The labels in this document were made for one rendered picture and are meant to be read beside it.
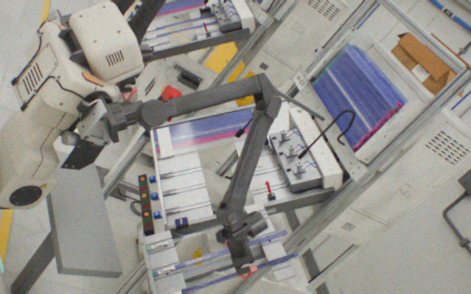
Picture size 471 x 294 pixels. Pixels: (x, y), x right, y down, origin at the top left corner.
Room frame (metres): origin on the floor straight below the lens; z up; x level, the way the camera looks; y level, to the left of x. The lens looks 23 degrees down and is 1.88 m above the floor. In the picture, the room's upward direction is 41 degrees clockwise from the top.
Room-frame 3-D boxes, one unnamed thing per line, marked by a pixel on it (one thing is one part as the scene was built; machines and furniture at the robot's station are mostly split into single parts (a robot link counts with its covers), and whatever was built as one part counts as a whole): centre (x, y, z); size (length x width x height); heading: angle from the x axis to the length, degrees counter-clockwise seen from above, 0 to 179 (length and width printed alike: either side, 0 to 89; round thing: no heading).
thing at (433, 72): (2.40, -0.45, 1.82); 0.68 x 0.30 x 0.20; 35
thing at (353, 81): (2.14, -0.27, 1.52); 0.51 x 0.13 x 0.27; 35
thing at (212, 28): (3.33, 0.64, 0.66); 1.01 x 0.73 x 1.31; 125
